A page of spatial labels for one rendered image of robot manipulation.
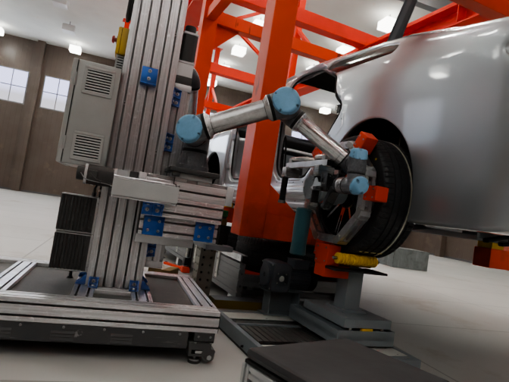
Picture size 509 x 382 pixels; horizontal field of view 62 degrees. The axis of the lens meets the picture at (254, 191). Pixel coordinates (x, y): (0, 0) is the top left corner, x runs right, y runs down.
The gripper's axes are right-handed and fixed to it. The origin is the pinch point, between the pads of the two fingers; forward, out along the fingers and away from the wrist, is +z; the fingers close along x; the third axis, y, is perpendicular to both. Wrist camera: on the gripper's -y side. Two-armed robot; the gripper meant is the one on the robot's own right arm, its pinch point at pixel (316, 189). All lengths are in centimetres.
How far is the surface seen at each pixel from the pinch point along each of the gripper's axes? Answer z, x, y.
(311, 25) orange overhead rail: 314, -148, 240
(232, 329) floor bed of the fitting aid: 30, 19, -77
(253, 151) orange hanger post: 65, 9, 22
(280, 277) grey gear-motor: 44, -12, -51
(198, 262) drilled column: 80, 28, -52
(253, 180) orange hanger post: 65, 6, 4
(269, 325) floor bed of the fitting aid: 37, -6, -77
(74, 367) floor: -6, 95, -83
